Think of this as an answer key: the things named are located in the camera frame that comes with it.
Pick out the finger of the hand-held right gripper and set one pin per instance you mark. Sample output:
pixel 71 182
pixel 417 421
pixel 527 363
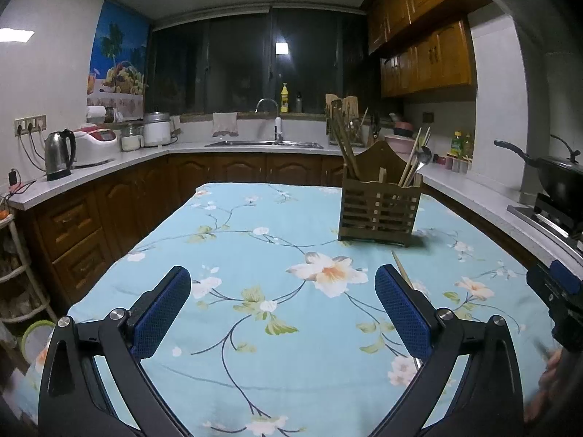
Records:
pixel 564 277

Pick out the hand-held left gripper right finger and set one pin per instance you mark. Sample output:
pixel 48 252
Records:
pixel 403 314

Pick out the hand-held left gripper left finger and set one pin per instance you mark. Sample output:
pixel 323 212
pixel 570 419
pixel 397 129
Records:
pixel 166 309

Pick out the light wooden chopstick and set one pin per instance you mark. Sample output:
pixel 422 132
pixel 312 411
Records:
pixel 421 145
pixel 412 157
pixel 403 271

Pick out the wooden utensil holder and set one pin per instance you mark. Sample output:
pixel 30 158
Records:
pixel 378 209

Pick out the metal spoon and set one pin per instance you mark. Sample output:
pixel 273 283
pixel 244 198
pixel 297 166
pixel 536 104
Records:
pixel 426 154

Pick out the dark wooden chopstick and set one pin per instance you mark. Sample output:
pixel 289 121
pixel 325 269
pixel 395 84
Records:
pixel 344 145
pixel 350 145

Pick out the person's right hand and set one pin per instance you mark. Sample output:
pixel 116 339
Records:
pixel 549 373

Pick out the gas stove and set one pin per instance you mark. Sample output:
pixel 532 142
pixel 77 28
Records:
pixel 551 221

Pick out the floral blue tablecloth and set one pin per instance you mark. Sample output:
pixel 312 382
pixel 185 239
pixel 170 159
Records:
pixel 250 282

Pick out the black wok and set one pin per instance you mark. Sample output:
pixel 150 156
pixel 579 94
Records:
pixel 560 177

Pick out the brown lower kitchen cabinets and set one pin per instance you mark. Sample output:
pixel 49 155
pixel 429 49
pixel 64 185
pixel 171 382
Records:
pixel 136 191

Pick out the green rimmed bowl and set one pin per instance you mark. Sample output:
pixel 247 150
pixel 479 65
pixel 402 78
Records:
pixel 32 330

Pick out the white storage rack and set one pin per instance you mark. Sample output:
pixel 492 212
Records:
pixel 20 277

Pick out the seasoning containers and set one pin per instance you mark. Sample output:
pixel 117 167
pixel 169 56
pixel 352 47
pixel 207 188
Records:
pixel 455 163

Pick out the cooking oil bottle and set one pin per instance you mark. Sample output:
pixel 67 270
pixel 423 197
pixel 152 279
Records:
pixel 457 143
pixel 467 145

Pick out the pink bowl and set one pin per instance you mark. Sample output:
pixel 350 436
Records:
pixel 401 143

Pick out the glass jar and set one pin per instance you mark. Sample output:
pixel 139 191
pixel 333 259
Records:
pixel 130 142

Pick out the white and red rice cooker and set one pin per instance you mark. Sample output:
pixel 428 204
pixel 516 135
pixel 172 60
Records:
pixel 93 145

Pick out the white cooking pot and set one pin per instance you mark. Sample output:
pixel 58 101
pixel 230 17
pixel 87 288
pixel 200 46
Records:
pixel 157 129

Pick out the steel electric kettle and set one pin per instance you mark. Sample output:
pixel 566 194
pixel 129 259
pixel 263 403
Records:
pixel 59 154

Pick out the steel kitchen sink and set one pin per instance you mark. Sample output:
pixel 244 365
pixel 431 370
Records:
pixel 264 144

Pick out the hanging dish towel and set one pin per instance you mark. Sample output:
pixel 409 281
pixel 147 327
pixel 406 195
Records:
pixel 225 124

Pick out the black plug adapter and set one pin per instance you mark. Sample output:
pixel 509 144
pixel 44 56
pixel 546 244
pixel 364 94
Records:
pixel 14 177

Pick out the paper towel roll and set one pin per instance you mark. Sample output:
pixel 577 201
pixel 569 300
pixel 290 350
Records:
pixel 95 114

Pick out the white tap filter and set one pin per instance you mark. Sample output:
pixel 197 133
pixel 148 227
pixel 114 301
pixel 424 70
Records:
pixel 278 129

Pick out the cutting board rack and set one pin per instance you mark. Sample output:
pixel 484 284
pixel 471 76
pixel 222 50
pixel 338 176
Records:
pixel 348 104

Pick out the grey range hood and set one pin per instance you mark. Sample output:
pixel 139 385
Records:
pixel 533 54

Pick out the curved steel faucet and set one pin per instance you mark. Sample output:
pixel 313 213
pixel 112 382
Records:
pixel 266 101

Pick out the dark small bottle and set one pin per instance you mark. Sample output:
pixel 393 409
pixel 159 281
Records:
pixel 299 102

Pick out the yellow dish soap bottle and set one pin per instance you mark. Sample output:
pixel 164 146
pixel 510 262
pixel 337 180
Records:
pixel 284 100

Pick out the dark kitchen window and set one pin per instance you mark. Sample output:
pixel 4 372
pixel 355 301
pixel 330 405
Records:
pixel 227 63

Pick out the wooden upper cabinets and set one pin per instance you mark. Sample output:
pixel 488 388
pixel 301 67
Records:
pixel 423 32

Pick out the ceiling light panel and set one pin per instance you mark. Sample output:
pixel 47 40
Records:
pixel 16 34

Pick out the small wall socket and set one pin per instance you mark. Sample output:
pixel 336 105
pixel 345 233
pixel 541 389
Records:
pixel 428 117

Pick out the wall socket strip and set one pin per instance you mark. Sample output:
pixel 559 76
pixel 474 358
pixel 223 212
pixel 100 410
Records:
pixel 29 124

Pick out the fruit wall poster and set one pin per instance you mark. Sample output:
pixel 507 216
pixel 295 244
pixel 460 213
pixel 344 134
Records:
pixel 120 54

